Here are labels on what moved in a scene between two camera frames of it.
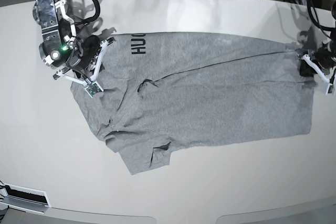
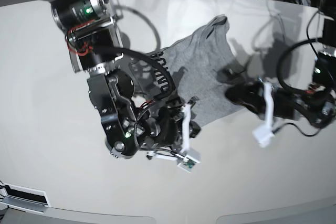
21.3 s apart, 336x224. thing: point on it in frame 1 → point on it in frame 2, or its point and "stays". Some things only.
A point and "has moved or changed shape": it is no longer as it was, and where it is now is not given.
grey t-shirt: x=161 y=88 has moved or changed shape
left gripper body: x=85 y=53 → x=169 y=120
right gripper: x=324 y=57 → x=251 y=94
